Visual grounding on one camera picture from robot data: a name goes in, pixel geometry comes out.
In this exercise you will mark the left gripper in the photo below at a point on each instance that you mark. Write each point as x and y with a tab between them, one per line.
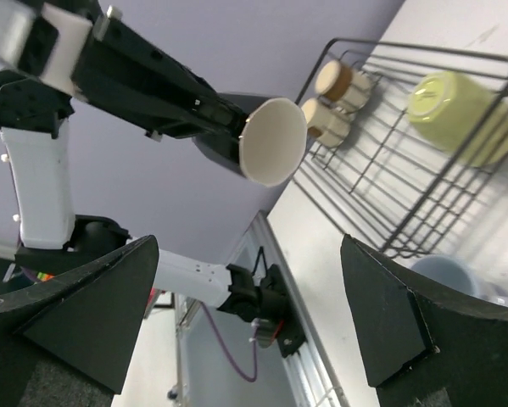
125	75

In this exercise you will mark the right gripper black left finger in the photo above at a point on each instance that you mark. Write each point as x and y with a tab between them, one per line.
69	341

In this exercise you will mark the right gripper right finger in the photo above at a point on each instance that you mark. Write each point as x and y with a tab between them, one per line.
422	343

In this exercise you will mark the black mug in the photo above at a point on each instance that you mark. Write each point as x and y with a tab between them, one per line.
271	145

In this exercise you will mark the cream and brown tumbler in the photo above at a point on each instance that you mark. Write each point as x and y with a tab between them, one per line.
343	85

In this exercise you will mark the pale yellow mug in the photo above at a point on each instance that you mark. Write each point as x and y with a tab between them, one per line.
445	106

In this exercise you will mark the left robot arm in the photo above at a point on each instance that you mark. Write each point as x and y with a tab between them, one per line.
34	128

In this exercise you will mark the light blue mug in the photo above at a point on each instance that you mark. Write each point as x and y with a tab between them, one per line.
452	273

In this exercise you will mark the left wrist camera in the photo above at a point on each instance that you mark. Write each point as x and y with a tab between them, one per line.
43	44

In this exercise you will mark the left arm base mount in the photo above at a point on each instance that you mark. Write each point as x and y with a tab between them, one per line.
261	295

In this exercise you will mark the wire dish rack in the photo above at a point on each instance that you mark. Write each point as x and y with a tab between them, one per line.
387	185

